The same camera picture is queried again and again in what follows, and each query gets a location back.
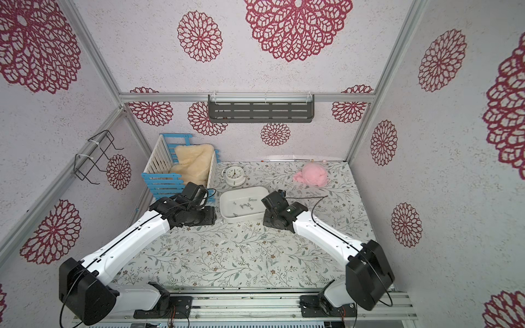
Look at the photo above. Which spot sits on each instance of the white plastic storage box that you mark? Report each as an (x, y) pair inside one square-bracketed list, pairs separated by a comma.
[(243, 205)]

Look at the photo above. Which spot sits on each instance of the black wire wall rack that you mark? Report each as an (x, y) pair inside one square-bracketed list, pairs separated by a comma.
[(84, 164)]

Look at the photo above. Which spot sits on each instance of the white round alarm clock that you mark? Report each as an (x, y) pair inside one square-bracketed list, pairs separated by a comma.
[(234, 176)]

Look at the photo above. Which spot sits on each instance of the pink plush toy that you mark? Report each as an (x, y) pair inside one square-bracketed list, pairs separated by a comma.
[(312, 174)]

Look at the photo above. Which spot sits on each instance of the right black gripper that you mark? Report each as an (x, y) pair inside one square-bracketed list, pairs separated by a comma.
[(270, 220)]

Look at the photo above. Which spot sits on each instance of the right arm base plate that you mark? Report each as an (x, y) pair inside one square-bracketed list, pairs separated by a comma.
[(314, 307)]

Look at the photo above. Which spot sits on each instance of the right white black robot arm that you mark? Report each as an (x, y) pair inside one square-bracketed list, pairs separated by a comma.
[(368, 274)]

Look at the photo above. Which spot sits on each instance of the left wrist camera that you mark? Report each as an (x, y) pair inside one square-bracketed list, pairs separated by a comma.
[(193, 195)]

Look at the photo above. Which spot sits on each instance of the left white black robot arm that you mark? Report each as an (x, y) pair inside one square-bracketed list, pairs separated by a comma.
[(86, 286)]

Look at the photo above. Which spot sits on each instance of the aluminium front rail frame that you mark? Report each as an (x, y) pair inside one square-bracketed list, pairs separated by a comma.
[(277, 306)]

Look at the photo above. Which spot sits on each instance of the blue white slatted crate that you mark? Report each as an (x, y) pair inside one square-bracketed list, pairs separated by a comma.
[(156, 174)]

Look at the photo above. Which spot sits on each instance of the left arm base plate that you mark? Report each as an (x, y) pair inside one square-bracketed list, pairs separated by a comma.
[(176, 307)]

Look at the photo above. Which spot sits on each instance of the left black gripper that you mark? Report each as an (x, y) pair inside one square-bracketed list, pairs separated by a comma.
[(210, 216)]

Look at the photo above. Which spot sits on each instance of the grey wall shelf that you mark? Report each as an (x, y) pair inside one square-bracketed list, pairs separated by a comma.
[(235, 111)]

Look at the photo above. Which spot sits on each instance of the cream fluffy cloth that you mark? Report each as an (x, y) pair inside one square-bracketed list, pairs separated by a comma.
[(194, 163)]

